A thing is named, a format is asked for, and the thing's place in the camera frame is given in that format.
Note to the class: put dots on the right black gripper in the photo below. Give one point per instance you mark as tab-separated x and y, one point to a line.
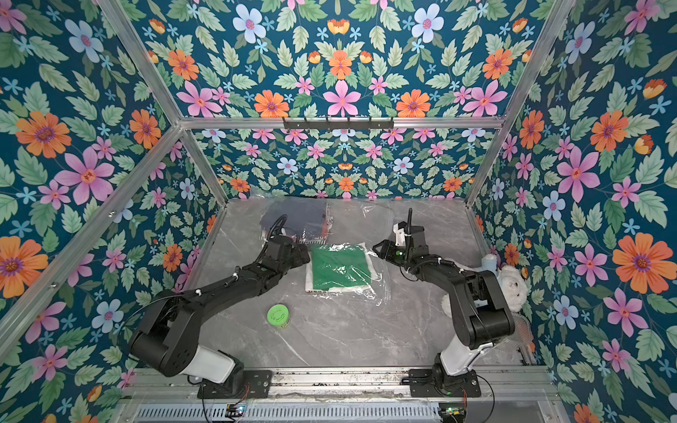
389	251

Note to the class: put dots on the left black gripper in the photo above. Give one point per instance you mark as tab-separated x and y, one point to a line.
294	253

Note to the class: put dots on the clear vacuum bag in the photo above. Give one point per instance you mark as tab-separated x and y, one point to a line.
345	266

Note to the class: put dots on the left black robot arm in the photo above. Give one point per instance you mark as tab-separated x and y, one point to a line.
167	337

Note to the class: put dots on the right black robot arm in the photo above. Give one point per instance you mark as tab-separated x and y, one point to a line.
479	311

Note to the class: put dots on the bag of folded clothes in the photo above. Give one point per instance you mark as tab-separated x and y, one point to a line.
308	220

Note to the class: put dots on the green round lid container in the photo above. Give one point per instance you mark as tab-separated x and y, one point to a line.
278	316

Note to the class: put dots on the white folded garment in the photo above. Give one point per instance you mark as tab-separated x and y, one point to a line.
317	288

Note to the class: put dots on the white teddy bear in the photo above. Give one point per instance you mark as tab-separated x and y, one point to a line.
510	280

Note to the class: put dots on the black hook rail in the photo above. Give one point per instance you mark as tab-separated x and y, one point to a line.
338	123

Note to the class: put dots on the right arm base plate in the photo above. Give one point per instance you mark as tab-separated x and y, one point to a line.
435	383

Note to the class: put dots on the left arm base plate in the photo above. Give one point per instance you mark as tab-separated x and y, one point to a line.
240	384

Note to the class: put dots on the aluminium front rail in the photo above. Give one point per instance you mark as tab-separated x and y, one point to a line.
503	383

